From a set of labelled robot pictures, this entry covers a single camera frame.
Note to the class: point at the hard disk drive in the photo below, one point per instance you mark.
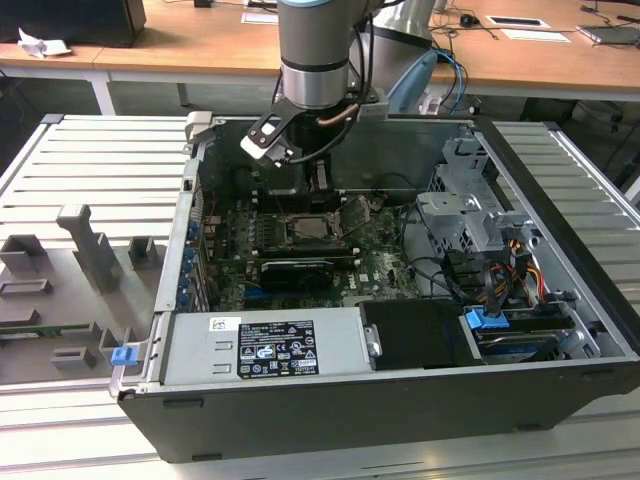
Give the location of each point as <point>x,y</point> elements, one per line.
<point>515,345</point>

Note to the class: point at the blue case latch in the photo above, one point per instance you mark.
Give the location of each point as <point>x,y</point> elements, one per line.
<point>124,356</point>

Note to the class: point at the silver metal drive cage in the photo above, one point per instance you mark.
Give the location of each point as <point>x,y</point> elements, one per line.
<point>450,220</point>

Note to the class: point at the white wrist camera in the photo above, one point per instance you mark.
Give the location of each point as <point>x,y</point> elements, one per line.
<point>262,147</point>

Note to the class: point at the wooden desk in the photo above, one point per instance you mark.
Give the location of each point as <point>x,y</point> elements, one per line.
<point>200,45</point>

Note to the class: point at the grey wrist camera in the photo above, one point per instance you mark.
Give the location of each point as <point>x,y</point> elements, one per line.
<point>374,107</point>

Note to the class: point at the green RAM stick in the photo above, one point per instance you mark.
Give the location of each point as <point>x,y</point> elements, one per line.
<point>45,330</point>

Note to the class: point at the black CPU socket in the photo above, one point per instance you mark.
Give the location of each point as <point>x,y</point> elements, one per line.
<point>289,231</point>

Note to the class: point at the black plastic shroud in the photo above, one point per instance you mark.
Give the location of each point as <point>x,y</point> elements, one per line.
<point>415,335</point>

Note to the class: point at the grey parts rack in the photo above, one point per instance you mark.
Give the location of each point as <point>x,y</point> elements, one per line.
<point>65,310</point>

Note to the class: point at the blue disk carrier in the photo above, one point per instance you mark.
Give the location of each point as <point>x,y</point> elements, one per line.
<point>485,319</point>

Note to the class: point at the silver laptop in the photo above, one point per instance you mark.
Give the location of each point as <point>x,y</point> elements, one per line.
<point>610,34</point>

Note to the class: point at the crumpled white paper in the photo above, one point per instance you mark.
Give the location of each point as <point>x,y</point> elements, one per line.
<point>40,47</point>

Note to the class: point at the black RAM slot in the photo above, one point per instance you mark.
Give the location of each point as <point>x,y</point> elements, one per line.
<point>345,260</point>
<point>285,194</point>
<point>310,249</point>
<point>285,203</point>

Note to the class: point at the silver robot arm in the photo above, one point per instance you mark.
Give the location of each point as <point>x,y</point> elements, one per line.
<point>312,50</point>

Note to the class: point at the silver power supply unit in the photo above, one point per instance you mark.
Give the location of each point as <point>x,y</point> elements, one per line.
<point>200,350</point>

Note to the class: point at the green motherboard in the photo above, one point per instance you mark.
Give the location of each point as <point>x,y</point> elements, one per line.
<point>385,265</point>

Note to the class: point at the black box on desk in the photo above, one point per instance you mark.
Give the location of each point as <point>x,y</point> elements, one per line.
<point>75,22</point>

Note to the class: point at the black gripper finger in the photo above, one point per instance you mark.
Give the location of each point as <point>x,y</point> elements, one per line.
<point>309,175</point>

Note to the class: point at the black open PC case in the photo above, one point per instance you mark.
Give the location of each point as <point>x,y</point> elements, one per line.
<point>350,420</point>

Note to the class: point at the black graphics card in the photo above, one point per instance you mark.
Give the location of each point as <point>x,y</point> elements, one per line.
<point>295,277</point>

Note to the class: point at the black computer mouse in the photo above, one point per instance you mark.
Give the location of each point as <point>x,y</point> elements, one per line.
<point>469,20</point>

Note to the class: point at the white paper sheet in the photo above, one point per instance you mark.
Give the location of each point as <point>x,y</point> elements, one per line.
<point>535,35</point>

